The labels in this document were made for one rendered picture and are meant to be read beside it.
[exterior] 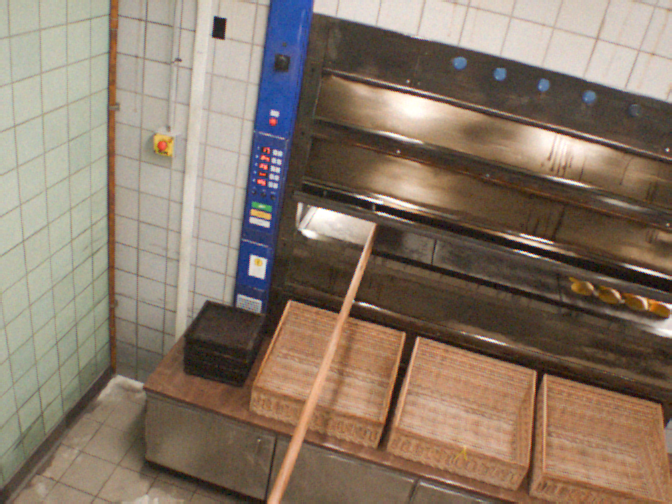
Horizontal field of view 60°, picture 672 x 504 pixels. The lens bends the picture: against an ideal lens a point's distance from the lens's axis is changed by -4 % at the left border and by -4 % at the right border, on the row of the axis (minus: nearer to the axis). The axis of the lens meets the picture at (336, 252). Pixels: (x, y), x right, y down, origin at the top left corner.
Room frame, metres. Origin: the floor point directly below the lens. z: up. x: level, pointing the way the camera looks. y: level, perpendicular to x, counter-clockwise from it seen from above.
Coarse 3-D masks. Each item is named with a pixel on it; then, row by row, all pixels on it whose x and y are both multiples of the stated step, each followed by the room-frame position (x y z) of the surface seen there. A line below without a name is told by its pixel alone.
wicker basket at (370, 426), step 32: (288, 320) 2.25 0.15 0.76; (320, 320) 2.24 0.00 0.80; (352, 320) 2.24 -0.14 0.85; (288, 352) 2.20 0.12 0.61; (352, 352) 2.19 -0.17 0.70; (384, 352) 2.19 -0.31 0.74; (256, 384) 1.82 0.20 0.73; (288, 384) 2.02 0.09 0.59; (352, 384) 2.10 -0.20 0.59; (384, 384) 2.14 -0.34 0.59; (288, 416) 1.80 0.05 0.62; (320, 416) 1.78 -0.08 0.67; (352, 416) 1.77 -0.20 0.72; (384, 416) 1.78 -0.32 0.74
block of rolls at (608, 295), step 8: (576, 280) 2.40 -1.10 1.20; (576, 288) 2.31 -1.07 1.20; (584, 288) 2.30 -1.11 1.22; (592, 288) 2.32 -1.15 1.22; (600, 288) 2.38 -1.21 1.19; (608, 288) 2.37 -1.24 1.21; (600, 296) 2.29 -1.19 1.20; (608, 296) 2.28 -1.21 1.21; (616, 296) 2.28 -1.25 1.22; (624, 296) 2.37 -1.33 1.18; (632, 296) 2.30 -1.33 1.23; (632, 304) 2.27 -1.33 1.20; (640, 304) 2.27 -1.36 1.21; (656, 304) 2.29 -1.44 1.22; (664, 304) 2.28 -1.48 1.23; (656, 312) 2.26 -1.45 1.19; (664, 312) 2.26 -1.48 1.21
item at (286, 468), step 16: (368, 240) 2.34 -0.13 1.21; (368, 256) 2.21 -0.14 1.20; (352, 288) 1.93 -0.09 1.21; (336, 336) 1.62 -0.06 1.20; (320, 368) 1.45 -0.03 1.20; (320, 384) 1.38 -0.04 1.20; (304, 416) 1.23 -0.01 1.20; (304, 432) 1.18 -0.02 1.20; (288, 448) 1.12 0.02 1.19; (288, 464) 1.06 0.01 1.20; (272, 496) 0.95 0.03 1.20
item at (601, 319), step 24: (312, 240) 2.30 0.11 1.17; (336, 240) 2.33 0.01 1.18; (384, 264) 2.26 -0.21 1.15; (408, 264) 2.25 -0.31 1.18; (480, 288) 2.21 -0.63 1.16; (504, 288) 2.22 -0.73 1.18; (552, 312) 2.16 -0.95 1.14; (576, 312) 2.15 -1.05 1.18; (600, 312) 2.19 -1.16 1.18; (648, 336) 2.11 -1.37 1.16
